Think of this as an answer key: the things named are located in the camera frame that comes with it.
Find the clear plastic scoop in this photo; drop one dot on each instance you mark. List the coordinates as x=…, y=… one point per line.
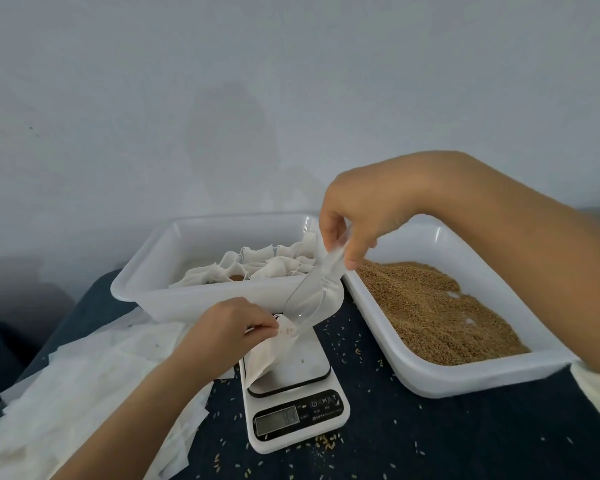
x=315, y=290

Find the white tray of grain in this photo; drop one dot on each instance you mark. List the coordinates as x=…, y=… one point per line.
x=410, y=365

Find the person's right hand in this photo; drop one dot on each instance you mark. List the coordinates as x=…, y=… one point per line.
x=375, y=203

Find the person's left hand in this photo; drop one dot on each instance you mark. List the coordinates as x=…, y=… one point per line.
x=220, y=337

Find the white mesh bag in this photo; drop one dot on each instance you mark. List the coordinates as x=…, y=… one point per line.
x=270, y=350

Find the person's right forearm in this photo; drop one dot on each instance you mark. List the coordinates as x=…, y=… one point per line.
x=530, y=245

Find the person's left forearm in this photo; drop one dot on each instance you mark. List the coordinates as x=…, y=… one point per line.
x=125, y=435

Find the white plastic tub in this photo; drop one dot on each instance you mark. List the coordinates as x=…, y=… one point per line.
x=160, y=285

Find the pile of white bags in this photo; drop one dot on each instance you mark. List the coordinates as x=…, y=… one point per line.
x=70, y=405

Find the white digital kitchen scale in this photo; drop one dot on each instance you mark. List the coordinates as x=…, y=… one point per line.
x=295, y=410

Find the brown grain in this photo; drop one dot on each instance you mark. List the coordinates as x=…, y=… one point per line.
x=430, y=310

